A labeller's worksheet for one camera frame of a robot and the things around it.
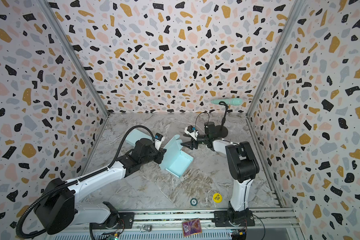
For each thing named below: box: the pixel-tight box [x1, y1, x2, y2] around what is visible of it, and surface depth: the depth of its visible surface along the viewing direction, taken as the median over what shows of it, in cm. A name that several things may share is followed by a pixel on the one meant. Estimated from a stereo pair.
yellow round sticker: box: [212, 193, 223, 203], surface depth 83 cm
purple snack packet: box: [182, 218, 203, 238], surface depth 72 cm
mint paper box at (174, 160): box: [159, 134, 194, 179], surface depth 94 cm
